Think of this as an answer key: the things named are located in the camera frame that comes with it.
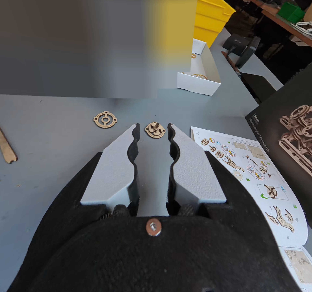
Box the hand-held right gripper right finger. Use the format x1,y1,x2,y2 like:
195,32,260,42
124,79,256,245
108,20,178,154
168,123,227,212

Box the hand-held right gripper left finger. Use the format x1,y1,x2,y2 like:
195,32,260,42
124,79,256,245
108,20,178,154
80,123,141,212

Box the wooden ring disc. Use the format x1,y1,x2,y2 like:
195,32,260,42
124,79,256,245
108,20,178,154
93,111,117,129

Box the wooden hub with axle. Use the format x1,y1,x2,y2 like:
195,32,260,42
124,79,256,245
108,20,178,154
145,121,167,139

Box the dark model kit box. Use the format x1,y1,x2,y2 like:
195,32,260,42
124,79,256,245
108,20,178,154
245,63,312,200

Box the instruction booklet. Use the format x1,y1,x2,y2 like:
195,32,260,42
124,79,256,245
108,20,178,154
190,126,312,292

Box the white cardboard tray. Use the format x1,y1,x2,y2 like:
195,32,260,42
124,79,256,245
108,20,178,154
177,38,222,97

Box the flat wooden stick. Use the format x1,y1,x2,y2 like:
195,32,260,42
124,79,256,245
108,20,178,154
0,127,18,164

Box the adjacent grey table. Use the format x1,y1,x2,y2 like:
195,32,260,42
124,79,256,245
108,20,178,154
210,27,285,104

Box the black desk device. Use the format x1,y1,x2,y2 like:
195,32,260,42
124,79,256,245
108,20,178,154
223,34,261,69

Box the yellow plastic bin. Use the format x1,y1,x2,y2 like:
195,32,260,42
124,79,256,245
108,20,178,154
194,0,236,49

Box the background work table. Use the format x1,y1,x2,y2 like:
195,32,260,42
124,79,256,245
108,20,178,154
219,0,312,47

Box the white lattice object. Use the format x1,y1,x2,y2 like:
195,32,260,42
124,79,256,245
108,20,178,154
290,21,312,39

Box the green plastic bin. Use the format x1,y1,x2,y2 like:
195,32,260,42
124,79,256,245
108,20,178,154
277,2,305,23

